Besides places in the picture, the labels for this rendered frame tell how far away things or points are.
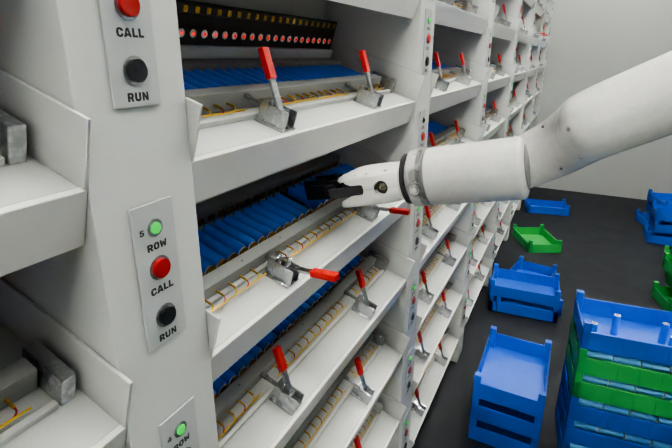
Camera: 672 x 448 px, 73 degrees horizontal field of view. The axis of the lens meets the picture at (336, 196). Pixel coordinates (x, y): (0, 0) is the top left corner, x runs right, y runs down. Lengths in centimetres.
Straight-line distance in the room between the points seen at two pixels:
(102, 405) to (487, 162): 49
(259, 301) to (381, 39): 59
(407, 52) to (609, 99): 43
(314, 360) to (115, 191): 50
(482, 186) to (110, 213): 44
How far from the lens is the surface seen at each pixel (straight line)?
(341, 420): 96
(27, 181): 35
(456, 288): 181
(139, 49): 36
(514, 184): 61
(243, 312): 53
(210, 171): 42
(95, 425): 44
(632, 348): 149
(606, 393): 156
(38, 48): 35
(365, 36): 96
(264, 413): 69
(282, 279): 58
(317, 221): 70
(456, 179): 62
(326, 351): 79
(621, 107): 61
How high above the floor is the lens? 117
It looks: 17 degrees down
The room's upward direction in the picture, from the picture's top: straight up
